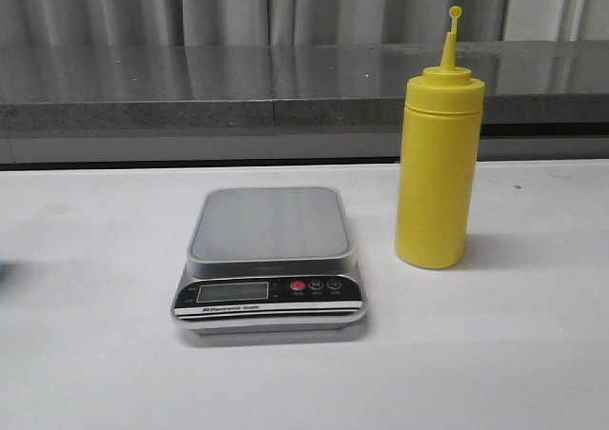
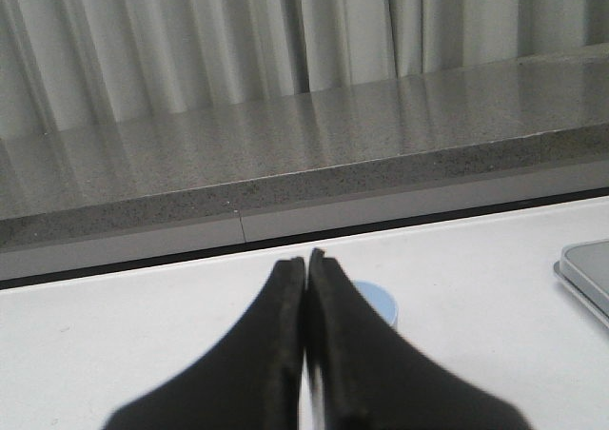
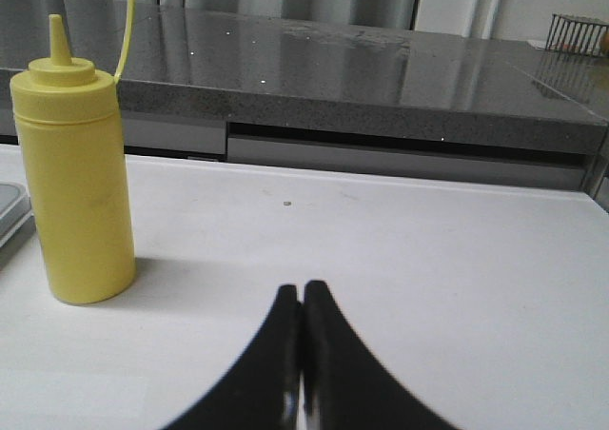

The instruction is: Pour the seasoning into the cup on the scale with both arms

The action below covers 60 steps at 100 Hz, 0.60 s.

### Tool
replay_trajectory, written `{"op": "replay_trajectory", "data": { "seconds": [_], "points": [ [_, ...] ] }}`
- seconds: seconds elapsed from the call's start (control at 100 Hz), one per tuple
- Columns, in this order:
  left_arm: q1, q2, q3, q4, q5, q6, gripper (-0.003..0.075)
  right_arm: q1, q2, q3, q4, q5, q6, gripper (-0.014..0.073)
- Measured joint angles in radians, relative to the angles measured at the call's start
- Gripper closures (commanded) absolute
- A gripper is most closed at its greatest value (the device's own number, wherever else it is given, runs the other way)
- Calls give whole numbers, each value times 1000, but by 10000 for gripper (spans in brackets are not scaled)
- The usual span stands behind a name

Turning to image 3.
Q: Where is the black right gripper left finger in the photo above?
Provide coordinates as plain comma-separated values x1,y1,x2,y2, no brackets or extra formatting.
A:
167,284,301,429

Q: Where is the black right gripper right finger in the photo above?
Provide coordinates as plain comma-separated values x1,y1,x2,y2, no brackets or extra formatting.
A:
302,281,454,429

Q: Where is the yellow squeeze bottle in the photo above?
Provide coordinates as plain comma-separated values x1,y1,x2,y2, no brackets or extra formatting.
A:
10,0,136,304

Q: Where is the grey digital kitchen scale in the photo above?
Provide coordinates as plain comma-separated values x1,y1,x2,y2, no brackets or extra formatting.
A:
1,182,35,269

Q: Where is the grey stone counter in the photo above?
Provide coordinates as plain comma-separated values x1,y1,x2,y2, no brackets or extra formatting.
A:
0,0,609,200

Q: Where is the dark wire rack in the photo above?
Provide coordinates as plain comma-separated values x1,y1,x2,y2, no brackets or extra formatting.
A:
544,13,608,57

